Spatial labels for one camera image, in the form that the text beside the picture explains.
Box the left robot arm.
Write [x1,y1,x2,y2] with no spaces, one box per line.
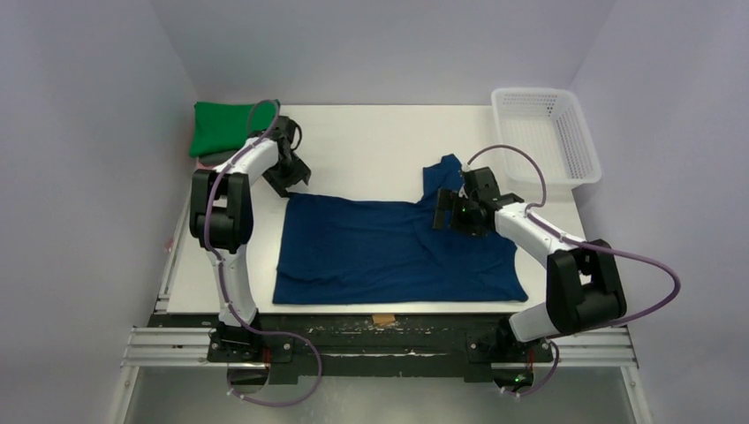
[188,116,311,365]

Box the white plastic basket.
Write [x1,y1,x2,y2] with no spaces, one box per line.
[490,87,601,191]

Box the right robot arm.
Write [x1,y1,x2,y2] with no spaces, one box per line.
[433,167,627,360]

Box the green folded t-shirt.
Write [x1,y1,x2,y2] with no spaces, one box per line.
[189,100,280,158]

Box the grey folded t-shirt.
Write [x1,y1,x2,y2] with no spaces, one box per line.
[197,151,235,169]

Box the aluminium table frame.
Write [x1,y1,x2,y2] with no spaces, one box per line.
[104,183,207,423]

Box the brown tape piece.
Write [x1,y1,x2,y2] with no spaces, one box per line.
[371,314,397,327]

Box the blue t-shirt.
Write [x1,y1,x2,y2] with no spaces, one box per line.
[273,155,529,306]

